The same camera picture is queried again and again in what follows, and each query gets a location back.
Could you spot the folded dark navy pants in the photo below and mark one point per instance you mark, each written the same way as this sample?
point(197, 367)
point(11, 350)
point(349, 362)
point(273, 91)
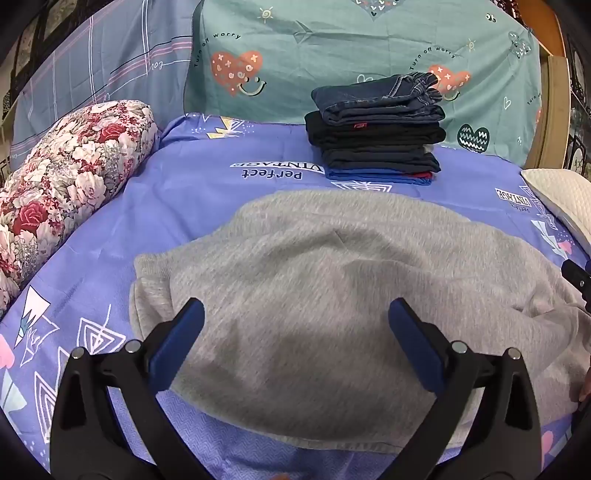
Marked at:
point(378, 159)

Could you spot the folded red pants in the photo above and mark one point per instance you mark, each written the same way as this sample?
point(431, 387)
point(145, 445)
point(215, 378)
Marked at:
point(422, 175)

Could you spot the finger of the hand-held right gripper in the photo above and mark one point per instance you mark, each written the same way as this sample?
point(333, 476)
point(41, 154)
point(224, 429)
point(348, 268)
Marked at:
point(578, 277)

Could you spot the white textured pillow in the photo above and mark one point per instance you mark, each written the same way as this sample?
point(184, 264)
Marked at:
point(558, 198)

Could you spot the folded blue pants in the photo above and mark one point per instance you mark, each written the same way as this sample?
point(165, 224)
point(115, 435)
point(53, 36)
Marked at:
point(364, 176)

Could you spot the grey sweatshirt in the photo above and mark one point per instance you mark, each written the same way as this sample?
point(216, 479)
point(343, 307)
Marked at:
point(323, 277)

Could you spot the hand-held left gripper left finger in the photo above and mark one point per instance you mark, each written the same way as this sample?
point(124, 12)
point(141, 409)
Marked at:
point(178, 344)

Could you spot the blue printed bedsheet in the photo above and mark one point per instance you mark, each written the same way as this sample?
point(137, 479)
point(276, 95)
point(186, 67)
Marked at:
point(184, 198)

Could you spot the wooden bed frame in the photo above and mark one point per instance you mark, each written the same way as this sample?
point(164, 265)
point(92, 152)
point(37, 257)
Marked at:
point(554, 92)

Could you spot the folded denim jeans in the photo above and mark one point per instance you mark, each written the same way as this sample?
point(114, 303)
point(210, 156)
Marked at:
point(369, 99)

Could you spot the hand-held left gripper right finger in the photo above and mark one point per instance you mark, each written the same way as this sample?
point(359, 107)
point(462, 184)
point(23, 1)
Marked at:
point(415, 346)

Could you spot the folded black pants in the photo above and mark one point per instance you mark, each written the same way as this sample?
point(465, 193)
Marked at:
point(369, 134)

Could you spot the floral pillow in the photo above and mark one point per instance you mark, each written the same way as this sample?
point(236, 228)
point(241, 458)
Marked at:
point(69, 175)

